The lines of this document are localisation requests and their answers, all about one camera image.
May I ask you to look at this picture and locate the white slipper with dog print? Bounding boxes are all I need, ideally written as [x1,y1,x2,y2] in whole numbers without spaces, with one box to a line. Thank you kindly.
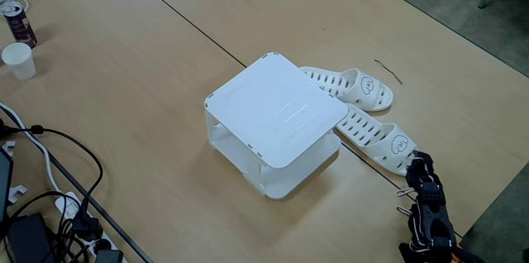
[333,103,421,177]
[298,66,395,113]

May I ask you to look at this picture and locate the white shoe rack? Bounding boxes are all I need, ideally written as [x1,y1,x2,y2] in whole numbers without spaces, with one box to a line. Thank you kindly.
[203,51,350,201]

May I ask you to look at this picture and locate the black power adapter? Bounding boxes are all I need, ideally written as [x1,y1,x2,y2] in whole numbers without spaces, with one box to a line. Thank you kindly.
[94,249,125,263]

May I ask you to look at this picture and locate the black plug charger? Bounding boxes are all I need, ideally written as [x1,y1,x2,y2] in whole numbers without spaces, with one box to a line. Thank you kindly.
[93,237,113,256]

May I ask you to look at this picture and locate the black plug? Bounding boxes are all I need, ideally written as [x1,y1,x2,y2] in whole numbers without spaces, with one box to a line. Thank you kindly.
[72,211,104,242]

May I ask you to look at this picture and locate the white power strip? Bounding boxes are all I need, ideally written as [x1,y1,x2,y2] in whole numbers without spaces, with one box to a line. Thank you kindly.
[55,191,129,263]

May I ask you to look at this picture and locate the black power brick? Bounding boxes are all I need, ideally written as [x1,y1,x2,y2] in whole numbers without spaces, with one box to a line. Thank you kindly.
[7,212,55,263]

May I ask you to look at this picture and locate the white paper cup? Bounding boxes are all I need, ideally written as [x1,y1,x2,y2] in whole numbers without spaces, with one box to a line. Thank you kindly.
[1,41,37,81]

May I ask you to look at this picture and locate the dark laptop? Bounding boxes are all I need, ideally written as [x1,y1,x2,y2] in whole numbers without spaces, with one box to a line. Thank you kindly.
[0,146,14,225]

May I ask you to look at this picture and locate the purple drink can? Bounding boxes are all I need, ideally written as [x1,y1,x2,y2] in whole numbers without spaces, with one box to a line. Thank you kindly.
[2,1,38,49]

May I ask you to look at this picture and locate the thin dark wire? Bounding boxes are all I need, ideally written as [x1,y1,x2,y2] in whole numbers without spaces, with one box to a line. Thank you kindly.
[373,59,404,85]

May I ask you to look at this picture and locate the black cable tangle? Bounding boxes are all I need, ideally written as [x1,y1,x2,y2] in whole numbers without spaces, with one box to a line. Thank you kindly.
[0,190,98,263]

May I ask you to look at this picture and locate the black cable with barrel connector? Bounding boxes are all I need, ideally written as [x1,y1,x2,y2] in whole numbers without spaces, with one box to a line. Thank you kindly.
[0,124,104,218]

